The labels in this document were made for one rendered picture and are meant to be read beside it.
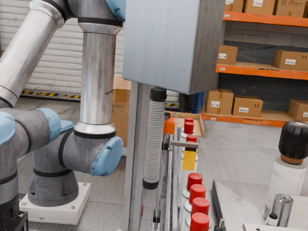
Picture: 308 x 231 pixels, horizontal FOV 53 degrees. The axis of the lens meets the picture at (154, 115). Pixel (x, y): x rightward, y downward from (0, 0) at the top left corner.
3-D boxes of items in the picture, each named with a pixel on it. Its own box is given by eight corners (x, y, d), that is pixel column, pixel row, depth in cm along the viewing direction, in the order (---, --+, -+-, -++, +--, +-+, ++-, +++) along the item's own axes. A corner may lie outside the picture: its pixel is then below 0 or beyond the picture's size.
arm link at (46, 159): (49, 154, 101) (49, 114, 97) (85, 162, 97) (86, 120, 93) (23, 167, 90) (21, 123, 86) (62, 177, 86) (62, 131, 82)
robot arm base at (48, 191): (73, 207, 89) (74, 176, 87) (19, 206, 88) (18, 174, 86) (82, 183, 104) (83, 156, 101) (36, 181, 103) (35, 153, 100)
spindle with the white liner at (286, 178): (298, 228, 88) (324, 129, 79) (266, 224, 88) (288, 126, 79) (288, 210, 96) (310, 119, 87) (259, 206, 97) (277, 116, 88)
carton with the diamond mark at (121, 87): (145, 148, 141) (149, 90, 133) (91, 145, 139) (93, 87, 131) (143, 126, 169) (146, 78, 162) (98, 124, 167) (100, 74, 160)
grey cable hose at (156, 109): (157, 191, 63) (167, 91, 57) (140, 189, 63) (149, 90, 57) (158, 183, 67) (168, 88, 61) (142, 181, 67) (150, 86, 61)
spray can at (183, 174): (192, 211, 92) (201, 147, 86) (175, 208, 92) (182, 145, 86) (191, 201, 97) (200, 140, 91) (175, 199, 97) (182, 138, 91)
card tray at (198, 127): (203, 136, 168) (204, 129, 167) (156, 132, 169) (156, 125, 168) (199, 120, 196) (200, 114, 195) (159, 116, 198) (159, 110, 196)
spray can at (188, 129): (190, 180, 109) (197, 126, 103) (175, 179, 109) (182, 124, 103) (189, 173, 114) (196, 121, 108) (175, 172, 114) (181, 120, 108)
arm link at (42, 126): (22, 101, 69) (-20, 112, 59) (64, 108, 65) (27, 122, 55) (24, 134, 71) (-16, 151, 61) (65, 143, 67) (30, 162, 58)
